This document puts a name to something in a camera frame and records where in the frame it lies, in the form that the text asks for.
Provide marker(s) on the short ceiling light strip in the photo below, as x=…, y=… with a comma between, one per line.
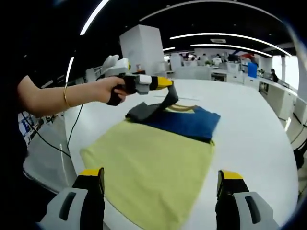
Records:
x=69, y=70

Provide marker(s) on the blue plastic container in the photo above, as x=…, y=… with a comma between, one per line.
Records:
x=252, y=70

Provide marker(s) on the person's dark clothing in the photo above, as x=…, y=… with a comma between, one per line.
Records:
x=12, y=167

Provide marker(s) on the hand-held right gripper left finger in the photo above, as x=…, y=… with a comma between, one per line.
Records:
x=79, y=208

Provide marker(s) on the black equipment stand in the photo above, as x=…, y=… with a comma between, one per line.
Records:
x=301, y=155

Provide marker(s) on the white lab counter cabinet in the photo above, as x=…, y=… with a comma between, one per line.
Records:
x=275, y=95

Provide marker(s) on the long ceiling light strip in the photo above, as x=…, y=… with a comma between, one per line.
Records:
x=94, y=15
x=230, y=36
x=230, y=46

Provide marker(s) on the ceiling air conditioner vent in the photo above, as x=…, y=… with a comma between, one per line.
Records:
x=218, y=40

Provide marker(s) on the person's left hand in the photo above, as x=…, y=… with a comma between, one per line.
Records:
x=108, y=87

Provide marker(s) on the yellow-green blue grey garment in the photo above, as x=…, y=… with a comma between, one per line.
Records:
x=148, y=163

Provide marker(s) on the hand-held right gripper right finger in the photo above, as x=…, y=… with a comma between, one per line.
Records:
x=236, y=208

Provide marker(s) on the grey curved side panel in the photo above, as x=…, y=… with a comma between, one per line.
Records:
x=45, y=165

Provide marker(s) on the white square column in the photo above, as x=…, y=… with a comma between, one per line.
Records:
x=141, y=48

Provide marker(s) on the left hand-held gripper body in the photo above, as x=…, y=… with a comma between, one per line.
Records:
x=117, y=68

